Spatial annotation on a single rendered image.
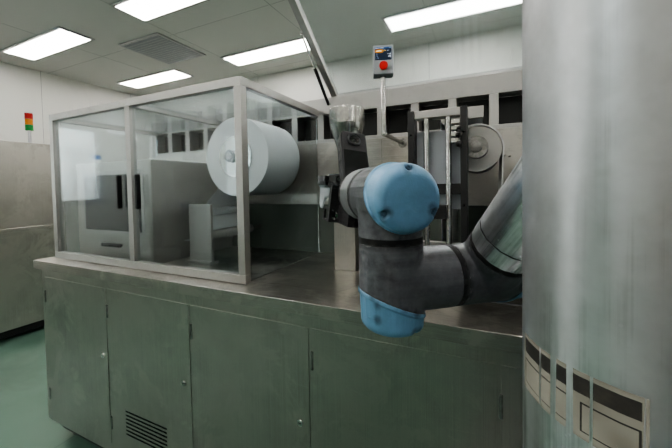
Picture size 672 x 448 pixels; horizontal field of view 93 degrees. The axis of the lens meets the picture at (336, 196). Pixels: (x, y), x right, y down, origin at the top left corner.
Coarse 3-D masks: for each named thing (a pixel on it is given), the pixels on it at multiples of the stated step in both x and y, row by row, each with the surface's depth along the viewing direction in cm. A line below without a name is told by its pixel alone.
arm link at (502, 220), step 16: (512, 176) 31; (512, 192) 31; (496, 208) 33; (512, 208) 31; (480, 224) 36; (496, 224) 33; (512, 224) 32; (480, 240) 36; (496, 240) 34; (512, 240) 32; (464, 256) 37; (480, 256) 36; (496, 256) 34; (512, 256) 33; (464, 272) 36; (480, 272) 37; (496, 272) 35; (512, 272) 34; (464, 288) 36; (480, 288) 37; (496, 288) 37; (512, 288) 37; (464, 304) 38
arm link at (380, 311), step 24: (360, 240) 37; (384, 240) 34; (408, 240) 34; (360, 264) 37; (384, 264) 34; (408, 264) 34; (432, 264) 36; (456, 264) 36; (360, 288) 37; (384, 288) 35; (408, 288) 34; (432, 288) 35; (456, 288) 36; (384, 312) 35; (408, 312) 34; (408, 336) 35
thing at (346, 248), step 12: (336, 132) 123; (360, 132) 124; (336, 144) 125; (336, 228) 125; (348, 228) 123; (336, 240) 125; (348, 240) 123; (336, 252) 126; (348, 252) 123; (336, 264) 126; (348, 264) 124
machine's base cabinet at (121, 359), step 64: (64, 320) 149; (128, 320) 129; (192, 320) 114; (256, 320) 102; (320, 320) 92; (64, 384) 151; (128, 384) 131; (192, 384) 116; (256, 384) 103; (320, 384) 93; (384, 384) 85; (448, 384) 78; (512, 384) 72
